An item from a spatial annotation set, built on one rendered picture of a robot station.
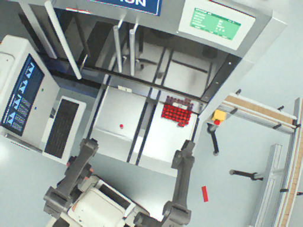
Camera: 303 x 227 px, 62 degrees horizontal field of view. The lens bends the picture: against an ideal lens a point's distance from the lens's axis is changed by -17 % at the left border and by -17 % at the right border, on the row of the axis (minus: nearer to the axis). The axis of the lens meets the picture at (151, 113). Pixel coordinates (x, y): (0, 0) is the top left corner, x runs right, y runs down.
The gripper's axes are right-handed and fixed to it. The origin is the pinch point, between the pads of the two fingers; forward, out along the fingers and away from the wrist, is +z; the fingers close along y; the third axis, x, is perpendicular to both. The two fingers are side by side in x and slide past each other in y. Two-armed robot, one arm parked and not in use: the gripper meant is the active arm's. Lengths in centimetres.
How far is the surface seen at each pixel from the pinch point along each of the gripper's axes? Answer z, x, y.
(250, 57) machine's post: -73, -9, 35
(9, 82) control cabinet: -46, 89, 5
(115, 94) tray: 21, 48, 31
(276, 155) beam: 56, -86, 32
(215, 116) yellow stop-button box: 6.5, -15.0, 32.6
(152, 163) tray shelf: 20.2, 12.3, -3.5
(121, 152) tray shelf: 20.1, 33.0, -2.8
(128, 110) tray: 20.7, 36.6, 24.0
